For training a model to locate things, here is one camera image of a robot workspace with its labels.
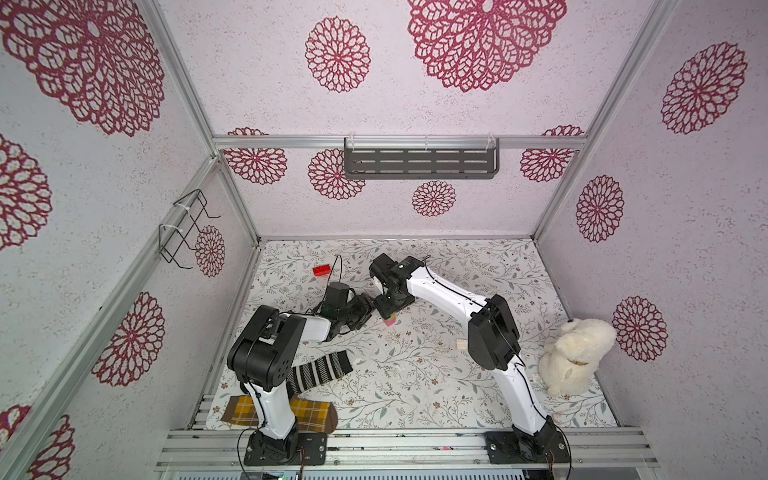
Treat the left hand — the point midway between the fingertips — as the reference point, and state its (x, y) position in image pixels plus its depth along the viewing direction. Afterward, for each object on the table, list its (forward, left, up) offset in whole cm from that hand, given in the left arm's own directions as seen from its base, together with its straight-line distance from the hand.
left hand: (379, 306), depth 96 cm
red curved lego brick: (+18, +21, -4) cm, 28 cm away
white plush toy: (-21, -48, +13) cm, 54 cm away
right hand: (-1, -2, +3) cm, 4 cm away
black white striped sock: (-20, +18, -2) cm, 27 cm away
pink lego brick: (-3, -4, -3) cm, 6 cm away
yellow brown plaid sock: (-31, +18, -3) cm, 36 cm away
